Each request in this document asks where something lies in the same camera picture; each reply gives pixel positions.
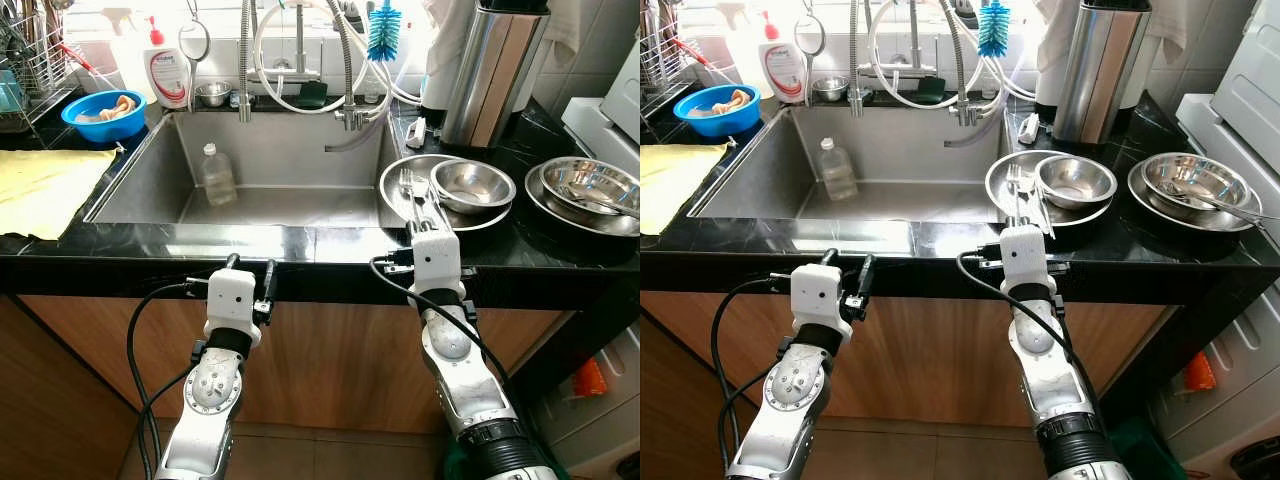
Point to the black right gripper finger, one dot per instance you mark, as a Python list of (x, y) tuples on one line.
[(1017, 200), (418, 203), (1038, 200), (437, 204)]

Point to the steel fork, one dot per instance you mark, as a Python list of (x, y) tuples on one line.
[(1018, 176), (408, 180)]

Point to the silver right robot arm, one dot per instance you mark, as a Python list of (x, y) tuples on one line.
[(1050, 370), (465, 370)]

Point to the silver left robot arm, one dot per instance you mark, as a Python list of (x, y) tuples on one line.
[(795, 390), (212, 390)]

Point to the large steel plate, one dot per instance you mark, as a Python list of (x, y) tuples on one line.
[(1000, 200), (395, 205)]

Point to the small steel bowl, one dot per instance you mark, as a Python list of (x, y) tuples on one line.
[(1075, 180), (472, 185)]

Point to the small white clip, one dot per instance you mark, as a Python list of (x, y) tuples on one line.
[(1029, 128), (416, 133)]

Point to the clear plastic bottle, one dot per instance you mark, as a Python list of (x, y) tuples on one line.
[(838, 175), (220, 180)]

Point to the brown wooden sink cabinet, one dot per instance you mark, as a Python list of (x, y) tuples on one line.
[(330, 370), (930, 370)]

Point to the large steel basin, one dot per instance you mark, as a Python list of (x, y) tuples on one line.
[(545, 215), (1145, 210)]

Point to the stainless steel sink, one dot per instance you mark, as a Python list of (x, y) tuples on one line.
[(910, 145), (290, 150)]

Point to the dark green sponge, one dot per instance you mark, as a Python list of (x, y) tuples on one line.
[(313, 95), (930, 90)]

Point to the steel knife block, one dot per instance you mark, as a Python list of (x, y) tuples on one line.
[(495, 70), (1100, 65)]

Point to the steel mixing bowl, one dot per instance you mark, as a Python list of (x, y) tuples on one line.
[(1195, 170), (590, 172)]

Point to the white hanging towel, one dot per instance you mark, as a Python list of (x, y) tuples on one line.
[(450, 45), (565, 30), (1175, 28), (1060, 40)]

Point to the steel spoon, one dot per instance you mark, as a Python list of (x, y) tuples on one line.
[(600, 200), (1220, 205)]

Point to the small steel cup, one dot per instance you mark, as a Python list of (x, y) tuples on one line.
[(213, 96), (831, 90)]

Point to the yellow cloth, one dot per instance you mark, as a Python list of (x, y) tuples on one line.
[(50, 190), (675, 185)]

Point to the blue bottle brush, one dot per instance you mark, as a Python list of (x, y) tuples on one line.
[(383, 35), (994, 30)]

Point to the blue plastic bowl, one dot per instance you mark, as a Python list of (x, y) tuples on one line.
[(100, 130), (712, 125)]

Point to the beige cloth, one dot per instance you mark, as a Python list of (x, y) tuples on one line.
[(728, 103), (112, 108)]

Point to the white washing machine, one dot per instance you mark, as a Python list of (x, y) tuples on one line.
[(610, 120), (1240, 150)]

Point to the steel flexible faucet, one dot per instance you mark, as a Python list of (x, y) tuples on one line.
[(245, 70), (859, 65)]

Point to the white red soap pump bottle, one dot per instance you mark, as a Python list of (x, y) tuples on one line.
[(782, 70), (167, 75)]

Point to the orange plastic object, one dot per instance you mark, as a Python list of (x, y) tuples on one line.
[(1200, 372), (590, 378)]

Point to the steel mesh strainer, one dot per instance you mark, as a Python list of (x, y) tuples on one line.
[(194, 40), (810, 36)]

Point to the white spray bottle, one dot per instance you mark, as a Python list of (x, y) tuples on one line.
[(742, 50), (125, 55)]

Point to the green bin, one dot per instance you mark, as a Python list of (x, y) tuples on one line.
[(455, 465), (1135, 450)]

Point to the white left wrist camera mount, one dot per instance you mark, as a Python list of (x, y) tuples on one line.
[(815, 295), (232, 300)]

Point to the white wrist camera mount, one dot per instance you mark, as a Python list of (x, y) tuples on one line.
[(1024, 258), (437, 260), (232, 300), (815, 295)]

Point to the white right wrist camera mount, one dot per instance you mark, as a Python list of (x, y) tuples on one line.
[(1024, 258), (437, 260)]

